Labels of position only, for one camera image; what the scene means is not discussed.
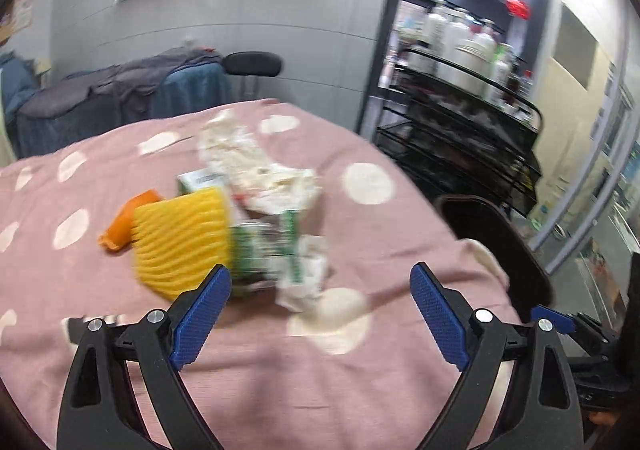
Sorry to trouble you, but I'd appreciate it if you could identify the grey blanket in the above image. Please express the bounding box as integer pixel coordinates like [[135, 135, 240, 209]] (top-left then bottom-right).
[[22, 47, 224, 117]]

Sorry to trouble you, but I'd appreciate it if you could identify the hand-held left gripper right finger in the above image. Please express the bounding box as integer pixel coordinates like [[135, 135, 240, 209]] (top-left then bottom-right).
[[409, 262, 585, 450]]

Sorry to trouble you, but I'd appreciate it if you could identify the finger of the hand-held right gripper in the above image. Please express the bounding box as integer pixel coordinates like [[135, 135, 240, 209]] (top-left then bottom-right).
[[531, 306, 617, 347]]

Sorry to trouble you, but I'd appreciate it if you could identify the black trash bin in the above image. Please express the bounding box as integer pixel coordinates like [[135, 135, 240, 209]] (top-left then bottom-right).
[[434, 195, 556, 326]]

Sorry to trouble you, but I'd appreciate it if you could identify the orange foam fruit net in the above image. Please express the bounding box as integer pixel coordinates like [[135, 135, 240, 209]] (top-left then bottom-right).
[[98, 189, 162, 252]]

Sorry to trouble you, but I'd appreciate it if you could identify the slim white bottle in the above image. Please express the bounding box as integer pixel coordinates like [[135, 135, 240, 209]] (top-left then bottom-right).
[[490, 44, 514, 92]]

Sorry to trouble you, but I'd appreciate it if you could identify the glass sliding door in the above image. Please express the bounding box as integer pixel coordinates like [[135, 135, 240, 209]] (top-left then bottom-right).
[[527, 0, 640, 281]]

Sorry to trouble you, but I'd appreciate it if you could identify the blue cloth pile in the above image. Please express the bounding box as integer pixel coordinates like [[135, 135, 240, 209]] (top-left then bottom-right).
[[0, 52, 40, 131]]

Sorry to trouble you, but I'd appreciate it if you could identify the black stool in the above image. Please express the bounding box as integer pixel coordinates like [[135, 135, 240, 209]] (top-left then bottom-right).
[[223, 51, 284, 104]]

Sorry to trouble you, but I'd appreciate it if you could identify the black rolling cart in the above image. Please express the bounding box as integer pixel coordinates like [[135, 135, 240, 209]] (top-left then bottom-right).
[[375, 47, 544, 219]]

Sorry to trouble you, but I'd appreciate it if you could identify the dark brown bottle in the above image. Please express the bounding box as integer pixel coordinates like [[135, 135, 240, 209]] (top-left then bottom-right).
[[507, 57, 524, 97]]

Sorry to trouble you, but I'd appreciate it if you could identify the small white tissue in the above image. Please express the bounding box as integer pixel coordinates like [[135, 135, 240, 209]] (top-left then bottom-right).
[[276, 235, 332, 312]]

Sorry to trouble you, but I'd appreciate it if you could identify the wall poster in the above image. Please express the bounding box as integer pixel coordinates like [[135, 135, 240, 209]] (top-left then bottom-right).
[[12, 0, 39, 29]]

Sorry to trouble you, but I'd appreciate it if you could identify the pink polka dot blanket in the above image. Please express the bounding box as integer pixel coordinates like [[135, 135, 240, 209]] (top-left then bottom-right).
[[0, 99, 512, 450]]

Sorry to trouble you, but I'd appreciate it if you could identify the green white carton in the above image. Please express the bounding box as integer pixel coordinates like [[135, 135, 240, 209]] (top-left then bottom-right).
[[231, 209, 302, 293]]

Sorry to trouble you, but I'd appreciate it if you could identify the small green white box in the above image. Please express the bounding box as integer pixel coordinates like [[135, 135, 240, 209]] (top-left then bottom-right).
[[176, 170, 232, 197]]

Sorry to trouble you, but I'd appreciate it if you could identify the blue covered massage bed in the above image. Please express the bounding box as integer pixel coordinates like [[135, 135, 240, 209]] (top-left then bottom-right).
[[15, 50, 234, 159]]

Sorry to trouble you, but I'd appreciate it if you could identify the tall white pump bottle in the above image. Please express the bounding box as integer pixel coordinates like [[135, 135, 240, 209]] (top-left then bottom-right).
[[423, 1, 451, 62], [443, 12, 472, 76]]

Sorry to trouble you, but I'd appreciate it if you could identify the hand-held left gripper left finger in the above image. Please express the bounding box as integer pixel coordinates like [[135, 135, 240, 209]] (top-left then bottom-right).
[[56, 264, 232, 450]]

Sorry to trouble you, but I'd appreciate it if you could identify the large white tissue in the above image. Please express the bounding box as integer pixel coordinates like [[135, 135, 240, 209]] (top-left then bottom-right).
[[197, 109, 322, 216]]

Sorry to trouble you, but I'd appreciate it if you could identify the white jar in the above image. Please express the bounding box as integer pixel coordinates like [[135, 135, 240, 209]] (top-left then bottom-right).
[[450, 41, 499, 99]]

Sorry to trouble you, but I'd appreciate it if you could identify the yellow foam fruit net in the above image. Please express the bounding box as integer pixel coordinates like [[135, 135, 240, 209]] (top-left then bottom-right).
[[131, 187, 237, 302]]

